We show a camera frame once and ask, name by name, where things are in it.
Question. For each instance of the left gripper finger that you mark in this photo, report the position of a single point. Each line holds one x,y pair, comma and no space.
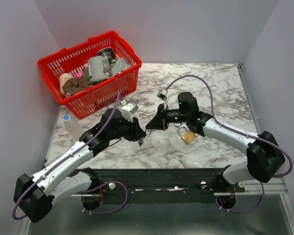
139,134
137,128

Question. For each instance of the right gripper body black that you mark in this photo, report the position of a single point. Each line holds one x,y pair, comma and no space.
166,118

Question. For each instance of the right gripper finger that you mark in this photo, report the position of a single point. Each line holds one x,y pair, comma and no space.
157,119
154,125

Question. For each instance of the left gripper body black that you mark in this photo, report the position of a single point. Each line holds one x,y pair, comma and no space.
130,130

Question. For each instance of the astronaut keychain with keys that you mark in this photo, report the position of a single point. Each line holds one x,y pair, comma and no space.
141,142

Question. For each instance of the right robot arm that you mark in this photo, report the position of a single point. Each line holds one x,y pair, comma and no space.
263,156

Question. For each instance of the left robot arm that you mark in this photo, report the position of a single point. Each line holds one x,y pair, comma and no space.
34,194

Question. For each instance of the large brass padlock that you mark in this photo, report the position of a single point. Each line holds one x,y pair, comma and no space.
186,135

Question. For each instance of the clear plastic water bottle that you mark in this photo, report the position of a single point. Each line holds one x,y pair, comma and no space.
72,126

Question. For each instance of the grey cloth in basket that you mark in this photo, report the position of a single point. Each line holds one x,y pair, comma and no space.
120,66

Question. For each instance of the red plastic shopping basket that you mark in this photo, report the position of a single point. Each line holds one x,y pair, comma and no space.
75,59

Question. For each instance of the grey printed cloth roll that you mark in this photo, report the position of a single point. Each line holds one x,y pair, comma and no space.
99,69

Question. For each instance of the pink item in basket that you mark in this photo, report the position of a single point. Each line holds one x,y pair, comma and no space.
79,74

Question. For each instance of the black can in basket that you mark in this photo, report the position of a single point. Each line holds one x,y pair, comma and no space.
109,54

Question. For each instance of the beige cup in basket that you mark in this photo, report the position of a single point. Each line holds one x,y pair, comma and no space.
63,78

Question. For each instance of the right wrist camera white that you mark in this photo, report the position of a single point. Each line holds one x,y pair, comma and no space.
163,95

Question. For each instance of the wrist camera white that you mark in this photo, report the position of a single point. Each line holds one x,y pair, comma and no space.
163,95
128,109

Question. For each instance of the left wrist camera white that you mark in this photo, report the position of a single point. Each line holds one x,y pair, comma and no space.
128,109

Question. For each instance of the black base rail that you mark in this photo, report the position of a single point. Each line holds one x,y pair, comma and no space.
155,186

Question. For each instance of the aluminium frame rail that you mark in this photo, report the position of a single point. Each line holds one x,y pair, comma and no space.
253,187

